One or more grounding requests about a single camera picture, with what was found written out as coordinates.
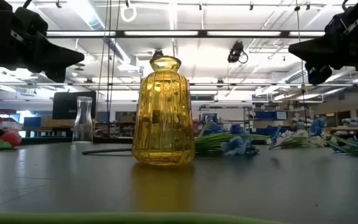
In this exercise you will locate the metal storage shelf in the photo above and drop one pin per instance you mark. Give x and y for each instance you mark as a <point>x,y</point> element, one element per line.
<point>247,123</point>

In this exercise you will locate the black frame bar with lights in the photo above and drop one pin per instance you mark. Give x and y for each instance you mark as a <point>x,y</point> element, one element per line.
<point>202,33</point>

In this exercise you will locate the blue box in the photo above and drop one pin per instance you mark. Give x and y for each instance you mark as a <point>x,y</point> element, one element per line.
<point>32,122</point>

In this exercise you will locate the yellow ribbed glass vase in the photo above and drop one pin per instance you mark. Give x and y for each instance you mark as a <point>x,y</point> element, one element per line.
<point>163,118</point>

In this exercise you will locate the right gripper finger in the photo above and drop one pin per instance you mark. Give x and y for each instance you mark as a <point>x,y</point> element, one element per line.
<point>319,74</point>
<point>315,49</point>

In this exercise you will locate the black ceiling-mounted camera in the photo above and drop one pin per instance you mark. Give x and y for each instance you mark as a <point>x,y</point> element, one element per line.
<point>235,52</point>

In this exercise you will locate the black dome ceiling camera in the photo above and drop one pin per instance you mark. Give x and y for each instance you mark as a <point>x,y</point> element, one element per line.
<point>158,53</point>

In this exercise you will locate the clear glass vase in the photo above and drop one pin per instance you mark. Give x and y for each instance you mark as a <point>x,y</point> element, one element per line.
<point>83,124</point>

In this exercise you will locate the wooden workbench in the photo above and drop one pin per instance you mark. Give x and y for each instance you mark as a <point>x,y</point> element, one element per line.
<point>346,128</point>

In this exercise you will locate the brown cardboard box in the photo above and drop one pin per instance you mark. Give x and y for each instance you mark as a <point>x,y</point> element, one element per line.
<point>57,122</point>

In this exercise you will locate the blue storage bin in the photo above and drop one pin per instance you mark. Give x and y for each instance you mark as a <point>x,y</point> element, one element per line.
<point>266,115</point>

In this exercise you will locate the black monitor screen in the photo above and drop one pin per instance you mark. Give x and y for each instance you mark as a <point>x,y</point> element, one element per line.
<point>64,105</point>

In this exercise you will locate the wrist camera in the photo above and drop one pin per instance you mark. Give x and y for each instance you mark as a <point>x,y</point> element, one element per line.
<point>31,20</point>
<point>346,15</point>

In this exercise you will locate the thin black frame bar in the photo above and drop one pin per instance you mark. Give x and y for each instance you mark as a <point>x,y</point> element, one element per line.
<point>228,84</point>

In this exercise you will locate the white artificial flower bunch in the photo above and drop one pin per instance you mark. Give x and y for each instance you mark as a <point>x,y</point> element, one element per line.
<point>294,138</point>

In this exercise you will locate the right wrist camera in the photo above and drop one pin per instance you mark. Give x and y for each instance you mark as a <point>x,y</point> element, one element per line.
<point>346,15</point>

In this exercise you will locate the red artificial tulip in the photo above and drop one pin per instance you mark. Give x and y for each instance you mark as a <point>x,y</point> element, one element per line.
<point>10,138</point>

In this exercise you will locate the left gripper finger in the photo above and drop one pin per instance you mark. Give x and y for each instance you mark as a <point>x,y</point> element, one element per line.
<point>62,57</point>
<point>56,75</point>

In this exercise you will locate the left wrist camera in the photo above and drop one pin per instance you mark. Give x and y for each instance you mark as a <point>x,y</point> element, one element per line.
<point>31,20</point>

